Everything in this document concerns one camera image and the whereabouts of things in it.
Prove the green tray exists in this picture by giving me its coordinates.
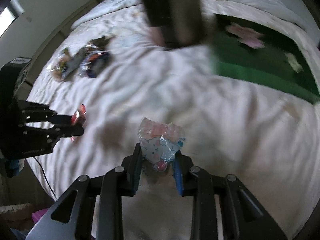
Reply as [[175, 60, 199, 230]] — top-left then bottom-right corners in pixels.
[[211, 14, 320, 104]]

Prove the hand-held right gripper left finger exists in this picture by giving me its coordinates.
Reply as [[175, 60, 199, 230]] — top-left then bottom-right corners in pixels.
[[25, 142, 143, 240]]

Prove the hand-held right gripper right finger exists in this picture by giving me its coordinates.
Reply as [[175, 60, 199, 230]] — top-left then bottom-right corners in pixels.
[[174, 150, 288, 240]]

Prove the pink plastic object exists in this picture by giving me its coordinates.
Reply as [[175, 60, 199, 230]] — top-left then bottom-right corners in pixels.
[[31, 209, 50, 227]]

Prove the red snack packet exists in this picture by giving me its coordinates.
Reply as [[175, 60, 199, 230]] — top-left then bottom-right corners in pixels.
[[70, 104, 87, 142]]

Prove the black cable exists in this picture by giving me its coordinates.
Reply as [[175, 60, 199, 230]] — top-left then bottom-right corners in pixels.
[[34, 156, 57, 198]]

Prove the pink flower shaped dish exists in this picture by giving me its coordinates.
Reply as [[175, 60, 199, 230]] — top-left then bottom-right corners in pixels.
[[226, 22, 265, 49]]

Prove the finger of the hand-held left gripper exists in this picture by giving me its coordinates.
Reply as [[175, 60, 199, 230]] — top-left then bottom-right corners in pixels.
[[19, 100, 81, 126], [15, 124, 85, 159]]

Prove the pile of mixed snack packets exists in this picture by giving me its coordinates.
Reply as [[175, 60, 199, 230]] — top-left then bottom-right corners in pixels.
[[47, 42, 112, 82]]

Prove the steel and black kettle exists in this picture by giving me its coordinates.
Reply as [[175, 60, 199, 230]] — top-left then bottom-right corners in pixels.
[[136, 0, 218, 49]]

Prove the clear cartoon print snack packet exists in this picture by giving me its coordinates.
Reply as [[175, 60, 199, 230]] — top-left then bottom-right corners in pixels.
[[137, 117, 187, 172]]

